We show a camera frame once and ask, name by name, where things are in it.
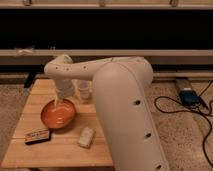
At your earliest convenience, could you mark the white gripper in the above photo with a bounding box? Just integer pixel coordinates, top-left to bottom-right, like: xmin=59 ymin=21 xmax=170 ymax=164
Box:
xmin=54 ymin=79 xmax=74 ymax=107

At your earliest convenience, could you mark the orange ceramic bowl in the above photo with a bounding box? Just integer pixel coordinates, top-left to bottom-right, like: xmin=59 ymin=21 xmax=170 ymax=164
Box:
xmin=41 ymin=99 xmax=76 ymax=129

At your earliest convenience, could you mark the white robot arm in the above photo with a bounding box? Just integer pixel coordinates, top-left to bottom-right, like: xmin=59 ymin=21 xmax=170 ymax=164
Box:
xmin=44 ymin=56 xmax=170 ymax=171

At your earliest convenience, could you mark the clear plastic cup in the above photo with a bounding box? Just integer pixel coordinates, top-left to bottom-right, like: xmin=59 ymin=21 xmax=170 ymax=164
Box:
xmin=77 ymin=80 xmax=90 ymax=99

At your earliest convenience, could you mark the small orange black box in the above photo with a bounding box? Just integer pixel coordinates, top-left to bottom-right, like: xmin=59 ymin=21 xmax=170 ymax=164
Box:
xmin=25 ymin=129 xmax=51 ymax=145

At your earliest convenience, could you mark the white rectangular block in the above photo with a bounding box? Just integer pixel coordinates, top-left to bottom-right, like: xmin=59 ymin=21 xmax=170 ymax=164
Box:
xmin=77 ymin=127 xmax=95 ymax=148

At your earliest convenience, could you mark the wooden table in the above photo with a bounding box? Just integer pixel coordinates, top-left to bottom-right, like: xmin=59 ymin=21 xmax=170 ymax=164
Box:
xmin=2 ymin=79 xmax=113 ymax=168

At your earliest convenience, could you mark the long wooden bench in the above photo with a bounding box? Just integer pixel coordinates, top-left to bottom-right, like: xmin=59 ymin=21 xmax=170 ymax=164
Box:
xmin=0 ymin=49 xmax=213 ymax=65

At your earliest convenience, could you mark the blue power adapter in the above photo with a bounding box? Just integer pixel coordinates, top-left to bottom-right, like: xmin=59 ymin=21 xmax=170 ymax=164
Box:
xmin=179 ymin=89 xmax=199 ymax=106

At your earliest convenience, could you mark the black cable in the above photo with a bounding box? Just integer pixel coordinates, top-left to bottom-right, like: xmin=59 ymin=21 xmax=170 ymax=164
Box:
xmin=153 ymin=79 xmax=213 ymax=168

